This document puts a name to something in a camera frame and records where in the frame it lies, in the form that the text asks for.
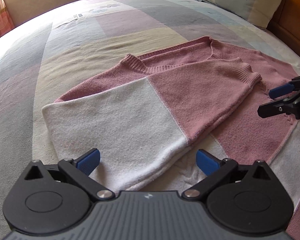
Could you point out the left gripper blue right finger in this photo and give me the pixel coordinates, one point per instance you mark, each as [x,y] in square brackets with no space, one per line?
[217,172]

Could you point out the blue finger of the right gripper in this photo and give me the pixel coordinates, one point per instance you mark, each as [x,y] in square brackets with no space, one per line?
[274,108]
[280,91]

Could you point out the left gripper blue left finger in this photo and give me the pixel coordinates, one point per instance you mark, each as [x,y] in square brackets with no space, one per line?
[77,173]

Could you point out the pink and white knit sweater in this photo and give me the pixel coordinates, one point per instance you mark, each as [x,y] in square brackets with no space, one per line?
[147,113]

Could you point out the pastel patchwork bed sheet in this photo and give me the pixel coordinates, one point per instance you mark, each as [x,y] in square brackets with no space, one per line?
[46,57]

